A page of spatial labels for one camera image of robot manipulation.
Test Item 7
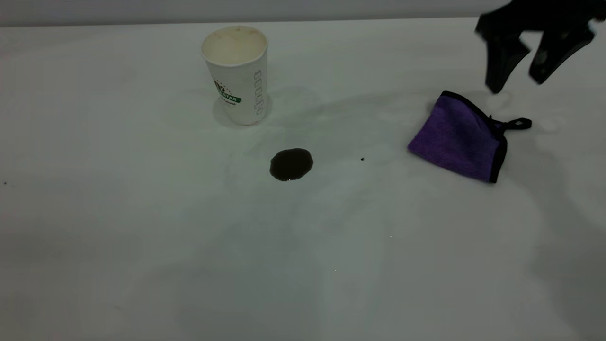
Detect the white paper coffee cup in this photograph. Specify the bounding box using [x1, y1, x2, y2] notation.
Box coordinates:
[200, 26, 269, 126]

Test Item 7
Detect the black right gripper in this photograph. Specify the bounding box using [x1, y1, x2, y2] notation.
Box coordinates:
[475, 0, 606, 94]

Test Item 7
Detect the purple microfiber cloth black trim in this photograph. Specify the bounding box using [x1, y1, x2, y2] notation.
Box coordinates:
[407, 91, 532, 184]

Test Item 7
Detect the dark coffee spill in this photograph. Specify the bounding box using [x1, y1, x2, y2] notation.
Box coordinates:
[269, 148, 314, 182]

